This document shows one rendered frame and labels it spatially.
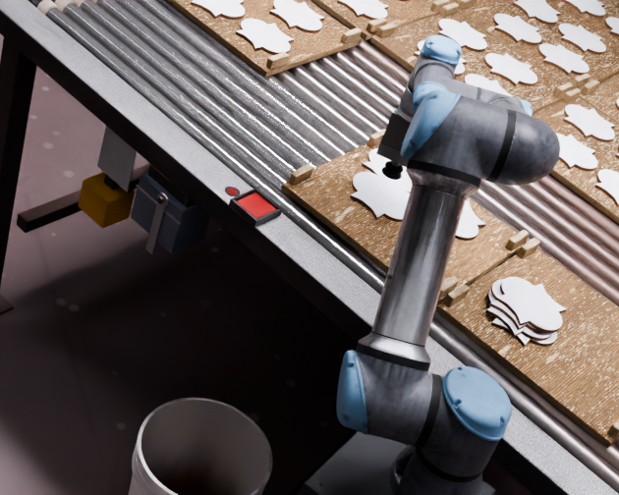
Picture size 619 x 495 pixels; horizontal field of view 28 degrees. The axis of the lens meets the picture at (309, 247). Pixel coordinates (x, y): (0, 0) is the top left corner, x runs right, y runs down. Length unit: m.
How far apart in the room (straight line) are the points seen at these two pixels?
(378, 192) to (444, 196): 0.70
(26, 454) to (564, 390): 1.38
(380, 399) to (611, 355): 0.73
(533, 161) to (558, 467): 0.60
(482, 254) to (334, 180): 0.34
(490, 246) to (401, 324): 0.74
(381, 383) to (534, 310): 0.63
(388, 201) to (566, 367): 0.51
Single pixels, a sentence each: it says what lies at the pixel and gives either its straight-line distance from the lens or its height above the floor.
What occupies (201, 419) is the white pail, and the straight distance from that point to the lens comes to 2.86.
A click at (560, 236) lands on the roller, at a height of 0.92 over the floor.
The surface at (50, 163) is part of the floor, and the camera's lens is 3.94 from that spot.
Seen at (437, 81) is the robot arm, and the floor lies 1.31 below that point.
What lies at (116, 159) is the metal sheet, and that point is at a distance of 2.70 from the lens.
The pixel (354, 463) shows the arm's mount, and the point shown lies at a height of 0.93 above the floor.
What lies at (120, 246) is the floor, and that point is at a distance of 3.69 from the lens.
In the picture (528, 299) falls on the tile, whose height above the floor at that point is 0.97.
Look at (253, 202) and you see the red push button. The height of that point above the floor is 0.93.
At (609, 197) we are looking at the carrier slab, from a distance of 2.91.
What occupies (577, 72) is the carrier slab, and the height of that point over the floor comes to 0.94.
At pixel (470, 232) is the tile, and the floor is 0.94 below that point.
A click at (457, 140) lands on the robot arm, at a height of 1.45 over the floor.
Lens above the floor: 2.41
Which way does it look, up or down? 38 degrees down
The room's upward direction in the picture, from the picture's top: 20 degrees clockwise
